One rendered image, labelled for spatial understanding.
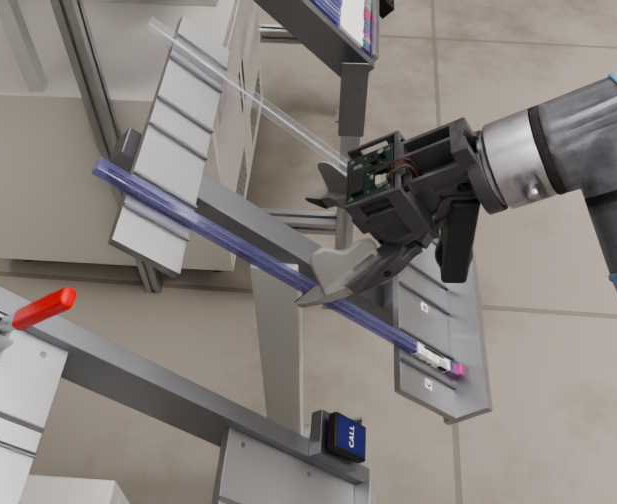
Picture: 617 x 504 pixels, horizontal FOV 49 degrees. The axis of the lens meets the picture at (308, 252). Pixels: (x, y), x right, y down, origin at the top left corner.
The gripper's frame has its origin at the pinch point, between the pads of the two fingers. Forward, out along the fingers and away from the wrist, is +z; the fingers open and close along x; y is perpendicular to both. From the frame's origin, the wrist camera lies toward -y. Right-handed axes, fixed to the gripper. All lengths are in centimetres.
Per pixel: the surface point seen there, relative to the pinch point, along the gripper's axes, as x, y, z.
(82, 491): 14.8, -12.8, 41.6
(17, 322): 17.3, 20.9, 9.6
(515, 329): -53, -108, 11
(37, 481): 13.9, -9.4, 46.7
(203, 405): 14.6, 0.1, 10.4
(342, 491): 16.2, -21.1, 7.8
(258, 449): 15.7, -8.4, 10.1
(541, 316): -57, -111, 5
